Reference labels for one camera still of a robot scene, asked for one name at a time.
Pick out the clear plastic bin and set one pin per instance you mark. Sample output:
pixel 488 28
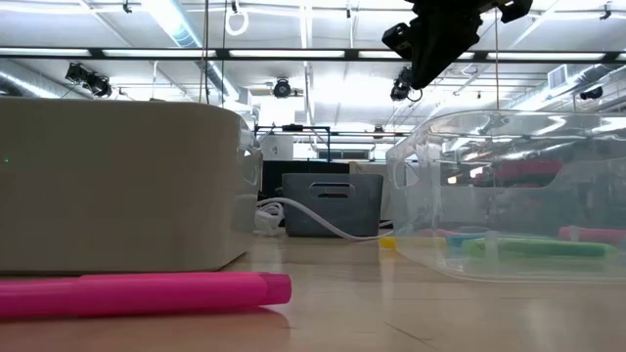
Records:
pixel 415 146

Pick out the green slim marker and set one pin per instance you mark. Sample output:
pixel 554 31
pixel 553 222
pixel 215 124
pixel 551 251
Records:
pixel 538 248

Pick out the dark grey plastic bin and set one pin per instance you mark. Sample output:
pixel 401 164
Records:
pixel 303 215

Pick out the long pink marker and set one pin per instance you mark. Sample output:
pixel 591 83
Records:
pixel 147 293

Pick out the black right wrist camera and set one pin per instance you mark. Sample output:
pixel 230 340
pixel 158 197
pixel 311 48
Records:
pixel 397 41

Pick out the red thick marker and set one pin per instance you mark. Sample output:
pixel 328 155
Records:
pixel 596 233

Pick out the black background rack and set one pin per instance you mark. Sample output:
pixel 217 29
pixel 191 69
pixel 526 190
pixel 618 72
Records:
pixel 293 128

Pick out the overhead light bar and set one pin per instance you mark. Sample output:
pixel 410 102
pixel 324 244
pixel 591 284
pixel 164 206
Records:
pixel 293 54

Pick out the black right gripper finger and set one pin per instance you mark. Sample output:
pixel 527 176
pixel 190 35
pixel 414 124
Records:
pixel 435 61

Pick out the light grey plastic bin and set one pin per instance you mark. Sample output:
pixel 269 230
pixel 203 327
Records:
pixel 122 195

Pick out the black overhead camera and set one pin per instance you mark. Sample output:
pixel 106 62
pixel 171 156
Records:
pixel 93 83
pixel 401 92
pixel 282 89
pixel 591 93

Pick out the black background cabinet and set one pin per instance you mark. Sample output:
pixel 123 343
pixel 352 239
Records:
pixel 274 171

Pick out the ceiling air vent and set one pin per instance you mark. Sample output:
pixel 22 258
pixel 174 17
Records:
pixel 557 77

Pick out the short pink-red marker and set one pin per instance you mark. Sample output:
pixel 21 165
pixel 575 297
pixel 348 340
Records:
pixel 435 233

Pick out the red background object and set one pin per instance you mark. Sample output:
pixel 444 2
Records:
pixel 528 171

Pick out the teal slim marker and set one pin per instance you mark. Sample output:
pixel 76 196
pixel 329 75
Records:
pixel 460 239

